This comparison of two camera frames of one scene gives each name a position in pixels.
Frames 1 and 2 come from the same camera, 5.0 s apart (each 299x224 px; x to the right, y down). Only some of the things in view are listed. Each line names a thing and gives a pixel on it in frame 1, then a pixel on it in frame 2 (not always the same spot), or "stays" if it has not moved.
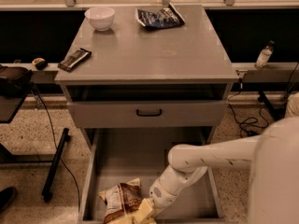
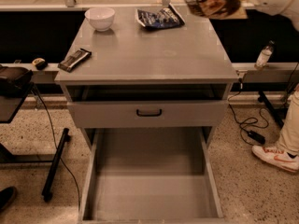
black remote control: x=70 y=61 stays
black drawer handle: x=149 y=115 stays
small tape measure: x=39 y=63 stays
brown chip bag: x=121 y=199 -> x=211 y=1
